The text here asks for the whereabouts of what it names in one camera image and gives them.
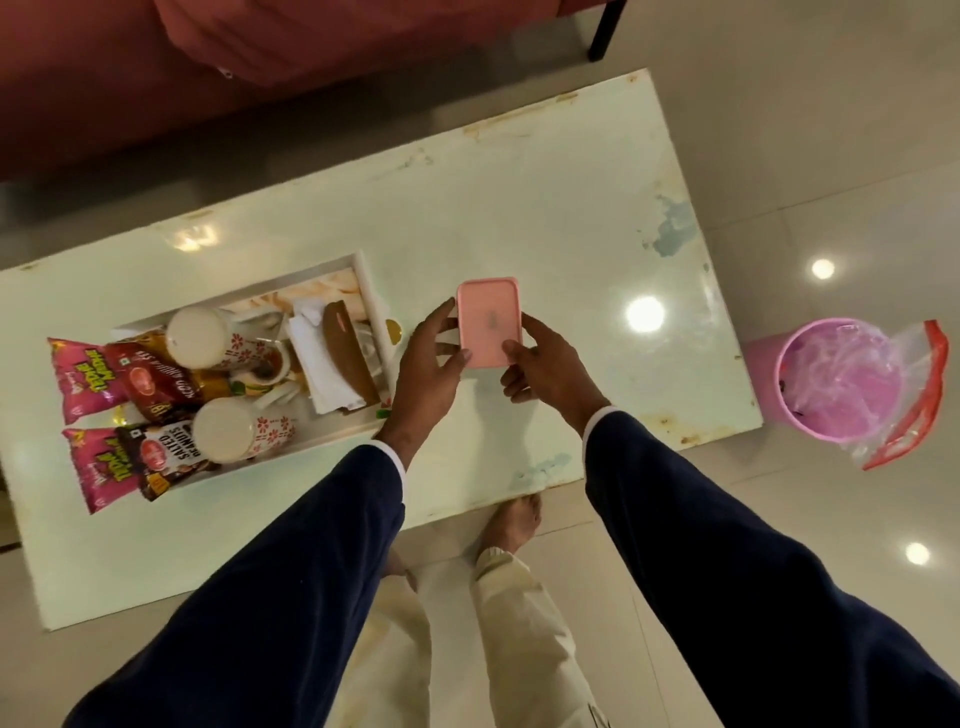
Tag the person's right hand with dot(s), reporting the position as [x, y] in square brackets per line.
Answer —
[555, 379]

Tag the person's left hand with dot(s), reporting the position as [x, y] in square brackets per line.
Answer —
[424, 382]

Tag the pink lidded clear container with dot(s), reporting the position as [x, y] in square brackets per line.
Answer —
[487, 319]

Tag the white printed tray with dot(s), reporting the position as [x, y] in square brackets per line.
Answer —
[367, 277]

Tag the white floral mug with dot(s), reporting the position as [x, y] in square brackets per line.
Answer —
[223, 430]
[199, 339]

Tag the salted peanuts packet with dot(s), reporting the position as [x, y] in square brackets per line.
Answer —
[165, 457]

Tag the maroon and yellow snack packet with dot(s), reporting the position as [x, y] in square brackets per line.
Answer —
[154, 379]

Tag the pink snack packet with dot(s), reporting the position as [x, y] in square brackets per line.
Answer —
[101, 469]
[82, 379]

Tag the clear zip bag red seal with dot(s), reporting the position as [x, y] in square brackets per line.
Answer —
[919, 382]

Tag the person's right forearm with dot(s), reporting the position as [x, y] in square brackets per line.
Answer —
[750, 600]

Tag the person's left forearm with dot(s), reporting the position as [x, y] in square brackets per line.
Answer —
[262, 600]

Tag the white coffee table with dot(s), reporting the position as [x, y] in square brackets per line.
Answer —
[540, 210]

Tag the person's right leg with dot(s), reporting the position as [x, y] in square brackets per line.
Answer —
[525, 645]

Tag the pink plastic bin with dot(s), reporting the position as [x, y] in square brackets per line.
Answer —
[757, 375]

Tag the red sofa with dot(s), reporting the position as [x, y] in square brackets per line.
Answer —
[75, 97]

